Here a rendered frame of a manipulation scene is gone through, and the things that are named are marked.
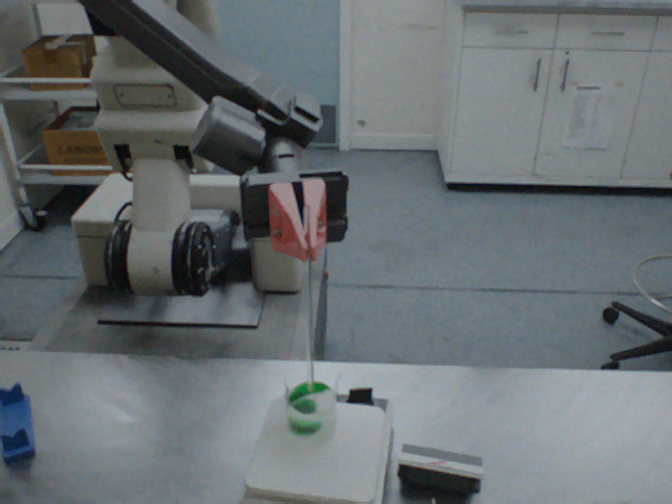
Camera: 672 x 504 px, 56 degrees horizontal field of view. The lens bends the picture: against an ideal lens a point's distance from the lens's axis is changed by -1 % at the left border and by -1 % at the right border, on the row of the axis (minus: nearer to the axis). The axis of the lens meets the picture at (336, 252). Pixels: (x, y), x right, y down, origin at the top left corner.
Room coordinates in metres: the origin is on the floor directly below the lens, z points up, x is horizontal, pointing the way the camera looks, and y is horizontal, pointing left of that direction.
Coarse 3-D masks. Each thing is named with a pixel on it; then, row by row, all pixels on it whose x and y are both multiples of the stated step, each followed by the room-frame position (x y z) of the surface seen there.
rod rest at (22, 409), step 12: (0, 396) 0.56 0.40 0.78; (12, 396) 0.57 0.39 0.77; (24, 396) 0.58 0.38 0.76; (0, 408) 0.56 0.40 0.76; (12, 408) 0.56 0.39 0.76; (24, 408) 0.56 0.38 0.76; (0, 420) 0.54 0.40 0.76; (12, 420) 0.54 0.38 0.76; (24, 420) 0.54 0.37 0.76; (0, 432) 0.50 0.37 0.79; (12, 432) 0.52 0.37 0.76; (24, 432) 0.50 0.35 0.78; (12, 444) 0.50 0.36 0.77; (24, 444) 0.50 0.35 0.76; (12, 456) 0.49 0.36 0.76; (24, 456) 0.49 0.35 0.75
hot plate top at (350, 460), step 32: (352, 416) 0.47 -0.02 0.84; (384, 416) 0.47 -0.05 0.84; (256, 448) 0.43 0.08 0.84; (288, 448) 0.43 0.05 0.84; (320, 448) 0.43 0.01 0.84; (352, 448) 0.43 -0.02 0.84; (256, 480) 0.39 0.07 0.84; (288, 480) 0.39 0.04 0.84; (320, 480) 0.39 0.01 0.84; (352, 480) 0.39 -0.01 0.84
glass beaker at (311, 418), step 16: (304, 352) 0.48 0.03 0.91; (288, 368) 0.47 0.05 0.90; (304, 368) 0.48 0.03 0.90; (320, 368) 0.48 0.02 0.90; (336, 368) 0.47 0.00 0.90; (288, 384) 0.46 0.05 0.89; (336, 384) 0.45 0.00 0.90; (288, 400) 0.44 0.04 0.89; (304, 400) 0.43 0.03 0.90; (320, 400) 0.43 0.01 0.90; (336, 400) 0.45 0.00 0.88; (288, 416) 0.44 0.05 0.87; (304, 416) 0.43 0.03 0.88; (320, 416) 0.43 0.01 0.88; (336, 416) 0.45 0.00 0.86; (288, 432) 0.44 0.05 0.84; (304, 432) 0.43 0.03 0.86; (320, 432) 0.43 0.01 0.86
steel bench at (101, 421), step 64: (0, 384) 0.61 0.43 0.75; (64, 384) 0.61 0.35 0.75; (128, 384) 0.62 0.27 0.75; (192, 384) 0.62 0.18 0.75; (256, 384) 0.62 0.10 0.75; (384, 384) 0.62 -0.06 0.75; (448, 384) 0.62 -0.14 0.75; (512, 384) 0.62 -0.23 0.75; (576, 384) 0.62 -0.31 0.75; (640, 384) 0.61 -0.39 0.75; (0, 448) 0.51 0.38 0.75; (64, 448) 0.51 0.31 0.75; (128, 448) 0.51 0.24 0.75; (192, 448) 0.51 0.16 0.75; (448, 448) 0.51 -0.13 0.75; (512, 448) 0.51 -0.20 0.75; (576, 448) 0.51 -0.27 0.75; (640, 448) 0.51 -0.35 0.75
